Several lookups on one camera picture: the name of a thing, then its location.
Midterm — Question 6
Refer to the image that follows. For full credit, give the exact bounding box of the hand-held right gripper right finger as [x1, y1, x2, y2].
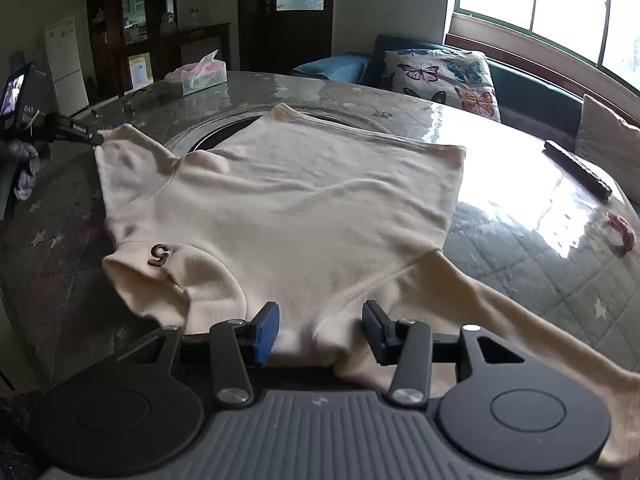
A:
[361, 300, 526, 407]

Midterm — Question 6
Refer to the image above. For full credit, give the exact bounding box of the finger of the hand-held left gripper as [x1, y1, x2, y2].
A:
[47, 112, 105, 147]

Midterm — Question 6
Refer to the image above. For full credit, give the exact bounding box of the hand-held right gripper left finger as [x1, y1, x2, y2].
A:
[117, 301, 281, 408]

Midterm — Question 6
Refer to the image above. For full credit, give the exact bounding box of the cream long-sleeve sweater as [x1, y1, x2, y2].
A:
[94, 102, 640, 468]

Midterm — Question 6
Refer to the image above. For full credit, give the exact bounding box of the white refrigerator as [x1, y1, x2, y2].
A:
[44, 17, 91, 116]

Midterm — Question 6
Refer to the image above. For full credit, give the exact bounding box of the dark wooden cabinet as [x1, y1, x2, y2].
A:
[85, 0, 232, 98]

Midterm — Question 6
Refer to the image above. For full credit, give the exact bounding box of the tissue box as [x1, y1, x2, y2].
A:
[166, 50, 228, 96]

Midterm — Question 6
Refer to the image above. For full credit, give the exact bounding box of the dark wooden door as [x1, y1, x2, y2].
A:
[239, 0, 335, 76]

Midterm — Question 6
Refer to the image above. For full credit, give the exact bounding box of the butterfly print cushion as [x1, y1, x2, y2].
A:
[381, 49, 502, 122]

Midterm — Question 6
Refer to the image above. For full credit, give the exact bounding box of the black remote control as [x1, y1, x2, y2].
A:
[544, 140, 613, 201]

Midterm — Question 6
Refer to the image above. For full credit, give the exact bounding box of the light blue cushion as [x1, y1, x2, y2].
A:
[292, 52, 372, 83]

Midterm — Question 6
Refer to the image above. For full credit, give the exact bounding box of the dark blue sofa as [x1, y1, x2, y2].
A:
[292, 35, 640, 151]

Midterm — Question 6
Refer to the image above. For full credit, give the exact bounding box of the beige cushion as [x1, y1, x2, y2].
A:
[575, 94, 640, 181]

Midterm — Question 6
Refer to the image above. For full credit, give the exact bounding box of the large window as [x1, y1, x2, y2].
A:
[445, 0, 640, 81]

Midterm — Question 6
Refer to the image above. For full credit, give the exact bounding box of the pink hair tie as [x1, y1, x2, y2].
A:
[602, 211, 637, 257]

